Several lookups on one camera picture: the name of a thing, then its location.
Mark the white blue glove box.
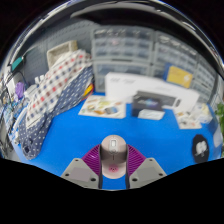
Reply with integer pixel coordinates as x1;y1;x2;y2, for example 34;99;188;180
193;102;214;125

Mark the green potted plant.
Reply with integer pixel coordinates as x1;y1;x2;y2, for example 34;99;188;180
212;102;224;158

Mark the small black box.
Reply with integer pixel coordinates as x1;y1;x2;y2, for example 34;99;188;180
131;93;166;120

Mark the white woven basket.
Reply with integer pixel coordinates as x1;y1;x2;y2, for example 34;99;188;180
46;40;79;69

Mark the yellow and blue box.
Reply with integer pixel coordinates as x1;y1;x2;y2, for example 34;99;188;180
165;64;194;89

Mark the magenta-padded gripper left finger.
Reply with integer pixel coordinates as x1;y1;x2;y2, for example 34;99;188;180
60;143;103;190

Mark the white keyboard carton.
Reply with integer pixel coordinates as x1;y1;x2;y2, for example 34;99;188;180
104;71;200;113

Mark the navy polka dot cloth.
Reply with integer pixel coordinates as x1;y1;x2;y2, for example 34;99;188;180
18;64;94;161

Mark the purple plastic bag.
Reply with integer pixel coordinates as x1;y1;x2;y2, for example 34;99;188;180
14;81;26;100

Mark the grey pegboard panel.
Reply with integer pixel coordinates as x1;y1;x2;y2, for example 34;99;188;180
23;19;94;84

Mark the yellow and red tool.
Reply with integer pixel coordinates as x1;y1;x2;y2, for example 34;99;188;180
83;83;95;98

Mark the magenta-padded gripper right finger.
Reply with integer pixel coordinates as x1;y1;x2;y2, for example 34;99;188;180
125;143;168;190

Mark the food print sticker sheet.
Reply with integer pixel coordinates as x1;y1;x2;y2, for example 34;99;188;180
78;95;128;120

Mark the red blue checked cloth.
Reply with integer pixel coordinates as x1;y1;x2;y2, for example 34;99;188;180
25;49;93;128

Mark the pink computer mouse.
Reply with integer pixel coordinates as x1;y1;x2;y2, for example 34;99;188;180
99;134;128;180

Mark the cartoon print sticker sheet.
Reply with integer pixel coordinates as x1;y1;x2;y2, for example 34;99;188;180
174;111;203;130

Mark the black scalloped mouse pad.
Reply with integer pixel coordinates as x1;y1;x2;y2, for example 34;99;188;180
192;134;210;164

